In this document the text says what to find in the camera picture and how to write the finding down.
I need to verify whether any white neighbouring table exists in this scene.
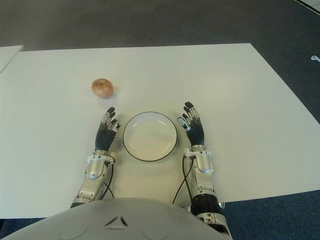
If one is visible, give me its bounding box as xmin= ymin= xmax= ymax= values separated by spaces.
xmin=0 ymin=45 xmax=25 ymax=74

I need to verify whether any white floor strip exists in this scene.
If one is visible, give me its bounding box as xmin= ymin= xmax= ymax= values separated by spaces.
xmin=293 ymin=0 xmax=320 ymax=12

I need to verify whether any grey robot torso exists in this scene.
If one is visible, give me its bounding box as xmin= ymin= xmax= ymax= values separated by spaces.
xmin=0 ymin=197 xmax=226 ymax=240

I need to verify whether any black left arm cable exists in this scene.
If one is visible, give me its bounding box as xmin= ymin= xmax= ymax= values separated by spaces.
xmin=103 ymin=159 xmax=116 ymax=200

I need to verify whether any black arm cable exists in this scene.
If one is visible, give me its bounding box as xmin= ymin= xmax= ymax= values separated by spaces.
xmin=171 ymin=154 xmax=195 ymax=204
xmin=103 ymin=159 xmax=116 ymax=200

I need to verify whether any white plate with black rim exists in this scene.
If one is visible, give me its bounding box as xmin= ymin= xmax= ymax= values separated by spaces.
xmin=122 ymin=111 xmax=179 ymax=162

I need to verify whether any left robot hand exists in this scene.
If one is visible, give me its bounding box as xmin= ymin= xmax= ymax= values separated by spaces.
xmin=94 ymin=106 xmax=121 ymax=152

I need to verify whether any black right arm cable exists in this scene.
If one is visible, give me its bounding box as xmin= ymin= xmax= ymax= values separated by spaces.
xmin=171 ymin=154 xmax=195 ymax=204

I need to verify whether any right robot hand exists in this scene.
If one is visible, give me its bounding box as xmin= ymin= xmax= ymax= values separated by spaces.
xmin=176 ymin=101 xmax=207 ymax=147

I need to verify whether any red-yellow apple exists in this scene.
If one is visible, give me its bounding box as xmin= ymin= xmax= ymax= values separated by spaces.
xmin=91 ymin=78 xmax=115 ymax=99

